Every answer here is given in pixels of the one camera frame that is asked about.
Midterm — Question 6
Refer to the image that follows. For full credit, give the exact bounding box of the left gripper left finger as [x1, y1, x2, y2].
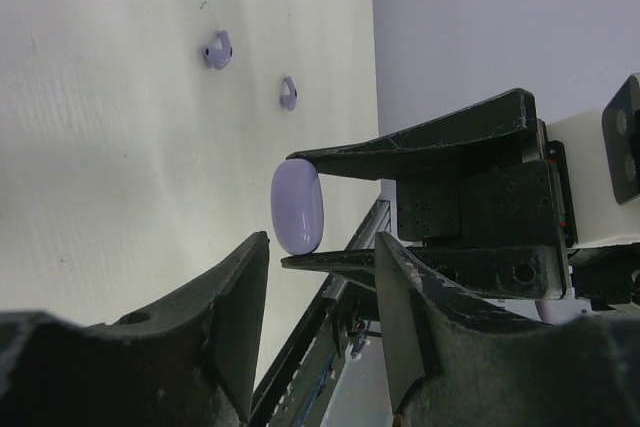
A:
[1, 232, 269, 426]

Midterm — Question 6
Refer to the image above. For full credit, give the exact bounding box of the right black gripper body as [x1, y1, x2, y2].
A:
[396, 119, 571, 247]

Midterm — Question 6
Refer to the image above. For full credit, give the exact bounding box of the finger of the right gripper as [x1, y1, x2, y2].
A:
[280, 245, 569, 301]
[287, 88, 537, 180]

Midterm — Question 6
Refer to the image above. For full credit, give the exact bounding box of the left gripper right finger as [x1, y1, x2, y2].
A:
[374, 233, 639, 426]

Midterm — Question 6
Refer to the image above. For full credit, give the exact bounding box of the purple round charging case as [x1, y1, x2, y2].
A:
[271, 159, 324, 256]

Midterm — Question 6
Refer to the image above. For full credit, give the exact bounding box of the purple earbud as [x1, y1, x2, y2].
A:
[203, 30, 233, 70]
[280, 76, 298, 111]

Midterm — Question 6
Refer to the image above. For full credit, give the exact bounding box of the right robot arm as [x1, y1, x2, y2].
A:
[270, 82, 639, 312]

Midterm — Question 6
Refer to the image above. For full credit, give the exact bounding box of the aluminium front rail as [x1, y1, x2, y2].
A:
[248, 200, 391, 426]

